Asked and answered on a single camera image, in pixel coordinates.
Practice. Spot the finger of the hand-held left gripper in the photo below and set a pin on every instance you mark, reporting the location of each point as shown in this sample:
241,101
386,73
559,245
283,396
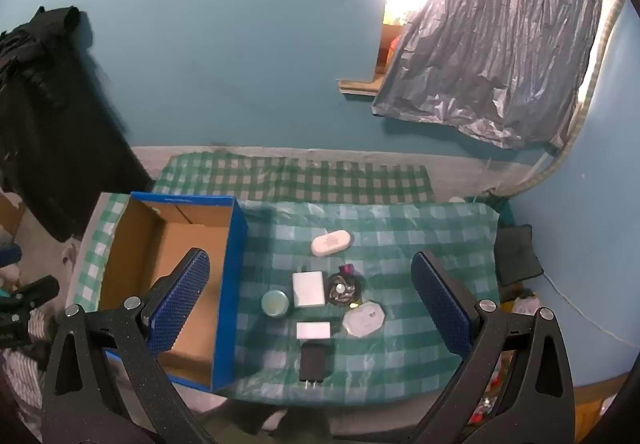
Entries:
35,291

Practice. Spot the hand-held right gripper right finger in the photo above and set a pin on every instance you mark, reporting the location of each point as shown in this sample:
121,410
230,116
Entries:
440,304

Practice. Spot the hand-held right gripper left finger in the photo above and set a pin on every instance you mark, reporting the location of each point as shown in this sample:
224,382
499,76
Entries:
180,304

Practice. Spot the blue cardboard box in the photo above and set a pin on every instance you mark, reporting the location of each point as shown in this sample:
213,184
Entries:
230,304

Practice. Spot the white octagonal package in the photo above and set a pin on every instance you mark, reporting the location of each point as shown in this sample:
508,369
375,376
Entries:
363,319

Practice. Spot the teal round tin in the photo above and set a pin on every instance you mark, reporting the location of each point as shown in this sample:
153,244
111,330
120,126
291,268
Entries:
274,303

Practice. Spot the black round cooling fan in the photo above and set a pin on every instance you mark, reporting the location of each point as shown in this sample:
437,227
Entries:
342,290

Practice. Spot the purple plastic clip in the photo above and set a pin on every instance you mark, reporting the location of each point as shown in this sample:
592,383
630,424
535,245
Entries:
347,268

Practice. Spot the white oval case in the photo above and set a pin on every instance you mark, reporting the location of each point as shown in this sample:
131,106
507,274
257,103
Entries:
331,242

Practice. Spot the white charger adapter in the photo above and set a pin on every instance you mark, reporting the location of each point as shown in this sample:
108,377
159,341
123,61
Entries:
308,290

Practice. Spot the small white box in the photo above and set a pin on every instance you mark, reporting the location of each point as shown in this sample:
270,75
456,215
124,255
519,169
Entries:
313,330

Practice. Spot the black charger adapter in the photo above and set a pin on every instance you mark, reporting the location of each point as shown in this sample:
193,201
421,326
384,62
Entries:
312,361

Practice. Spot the grey striped cloth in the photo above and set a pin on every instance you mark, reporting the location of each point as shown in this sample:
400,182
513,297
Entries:
22,374

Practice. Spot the teal checked plastic tablecloth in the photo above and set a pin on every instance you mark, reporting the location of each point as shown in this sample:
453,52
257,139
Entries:
400,234

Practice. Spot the black cushion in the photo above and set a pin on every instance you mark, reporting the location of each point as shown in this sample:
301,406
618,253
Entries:
517,254

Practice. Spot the white plastic container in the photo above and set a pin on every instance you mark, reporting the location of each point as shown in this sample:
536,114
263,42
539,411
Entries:
457,199

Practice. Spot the black hanging jacket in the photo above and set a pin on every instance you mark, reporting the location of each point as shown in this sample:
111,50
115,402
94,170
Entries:
55,124

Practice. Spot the green beige checked cloth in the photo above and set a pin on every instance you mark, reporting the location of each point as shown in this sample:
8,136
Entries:
300,179

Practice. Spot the wooden furniture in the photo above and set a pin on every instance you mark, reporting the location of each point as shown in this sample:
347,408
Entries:
595,404

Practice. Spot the wooden window ledge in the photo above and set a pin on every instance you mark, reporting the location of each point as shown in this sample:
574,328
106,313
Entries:
357,88

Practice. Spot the orange bottle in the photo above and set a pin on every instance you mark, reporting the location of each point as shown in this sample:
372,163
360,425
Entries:
395,49

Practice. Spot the silver plastic curtain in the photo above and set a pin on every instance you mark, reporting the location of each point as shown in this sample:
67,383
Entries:
500,34

